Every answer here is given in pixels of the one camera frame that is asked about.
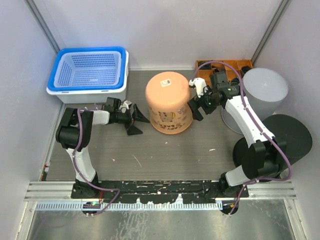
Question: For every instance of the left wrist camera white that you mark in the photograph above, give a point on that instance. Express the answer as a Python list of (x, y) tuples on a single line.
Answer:
[(126, 105)]

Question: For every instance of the grey plastic bucket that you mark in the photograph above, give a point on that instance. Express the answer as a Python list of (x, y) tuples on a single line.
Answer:
[(265, 90)]

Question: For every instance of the blue perforated basket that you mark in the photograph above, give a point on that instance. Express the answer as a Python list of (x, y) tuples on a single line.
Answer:
[(88, 69)]

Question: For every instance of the aluminium rail frame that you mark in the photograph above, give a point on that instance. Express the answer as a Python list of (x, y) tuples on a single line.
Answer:
[(60, 195)]

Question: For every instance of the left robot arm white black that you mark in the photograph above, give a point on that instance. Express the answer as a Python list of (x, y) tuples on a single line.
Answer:
[(74, 135)]

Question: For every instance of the blue plastic tub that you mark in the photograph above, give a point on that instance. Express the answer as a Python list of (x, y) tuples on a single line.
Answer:
[(89, 49)]

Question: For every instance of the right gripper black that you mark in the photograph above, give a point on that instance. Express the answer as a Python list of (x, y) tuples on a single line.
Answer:
[(194, 105)]

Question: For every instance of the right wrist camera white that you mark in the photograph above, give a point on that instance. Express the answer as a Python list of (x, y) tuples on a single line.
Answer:
[(199, 84)]

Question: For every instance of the white plastic tub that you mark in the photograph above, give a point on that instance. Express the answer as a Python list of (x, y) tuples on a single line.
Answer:
[(93, 96)]

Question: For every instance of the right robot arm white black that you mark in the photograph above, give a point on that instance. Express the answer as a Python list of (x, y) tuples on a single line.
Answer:
[(237, 105)]

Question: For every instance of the black plastic bucket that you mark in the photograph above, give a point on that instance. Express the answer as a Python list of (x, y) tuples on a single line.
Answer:
[(287, 142)]

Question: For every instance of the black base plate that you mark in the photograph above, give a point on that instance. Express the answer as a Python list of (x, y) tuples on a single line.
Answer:
[(168, 191)]

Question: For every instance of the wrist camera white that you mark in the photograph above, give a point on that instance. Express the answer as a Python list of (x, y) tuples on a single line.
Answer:
[(199, 84), (126, 105)]

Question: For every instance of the orange plastic bucket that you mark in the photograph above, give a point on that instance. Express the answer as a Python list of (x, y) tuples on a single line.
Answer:
[(167, 95)]

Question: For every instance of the orange wooden compartment tray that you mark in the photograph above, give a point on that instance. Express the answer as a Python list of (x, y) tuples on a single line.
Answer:
[(206, 71)]

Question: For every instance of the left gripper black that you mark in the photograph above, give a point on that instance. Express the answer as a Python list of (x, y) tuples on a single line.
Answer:
[(131, 129)]

